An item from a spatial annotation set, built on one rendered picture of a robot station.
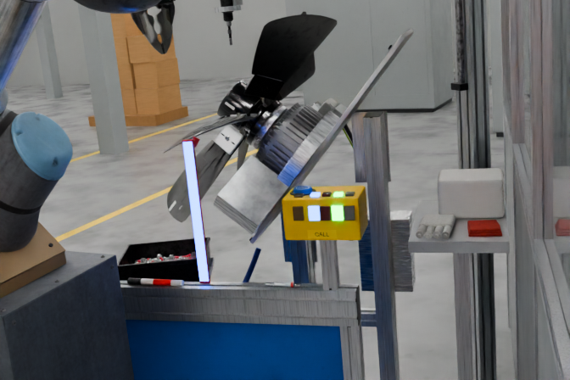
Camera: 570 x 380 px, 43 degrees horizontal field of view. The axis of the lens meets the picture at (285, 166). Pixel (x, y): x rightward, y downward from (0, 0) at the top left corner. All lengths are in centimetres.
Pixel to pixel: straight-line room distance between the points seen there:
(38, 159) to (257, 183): 73
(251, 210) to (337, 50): 769
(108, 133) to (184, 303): 665
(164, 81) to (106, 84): 225
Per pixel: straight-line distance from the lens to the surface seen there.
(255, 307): 160
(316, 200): 145
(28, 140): 128
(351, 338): 159
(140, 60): 1021
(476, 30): 214
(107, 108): 818
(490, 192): 195
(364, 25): 927
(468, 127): 219
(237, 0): 186
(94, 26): 814
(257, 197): 183
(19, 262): 141
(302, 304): 157
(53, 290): 136
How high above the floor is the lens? 146
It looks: 13 degrees down
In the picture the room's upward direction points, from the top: 5 degrees counter-clockwise
